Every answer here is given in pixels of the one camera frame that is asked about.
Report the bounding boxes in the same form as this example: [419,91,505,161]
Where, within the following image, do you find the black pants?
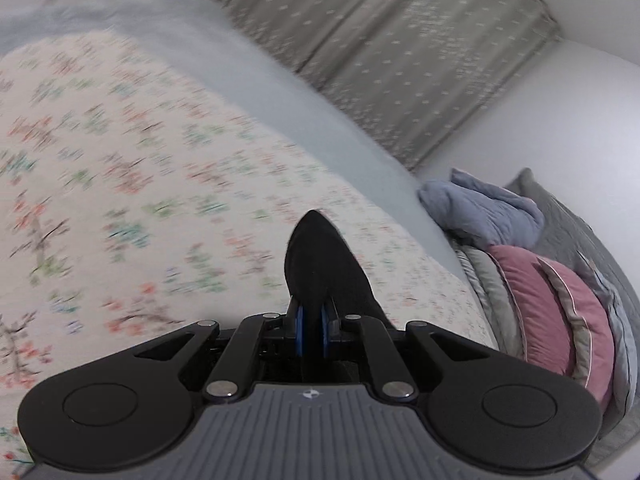
[284,210,394,384]

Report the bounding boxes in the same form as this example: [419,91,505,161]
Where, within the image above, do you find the blue grey blanket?
[418,169,544,249]

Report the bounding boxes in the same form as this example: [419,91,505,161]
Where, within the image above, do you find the floral white cloth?
[1,32,495,479]

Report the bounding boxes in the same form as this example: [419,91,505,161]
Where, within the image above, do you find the grey headboard cushion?
[506,168,639,466]

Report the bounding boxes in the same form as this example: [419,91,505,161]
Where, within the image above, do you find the grey patterned curtain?
[224,0,561,170]

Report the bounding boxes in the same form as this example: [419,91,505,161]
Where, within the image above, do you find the light blue bed sheet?
[1,0,464,278]

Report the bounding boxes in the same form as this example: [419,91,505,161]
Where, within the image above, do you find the light blue duvet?
[574,252,639,436]

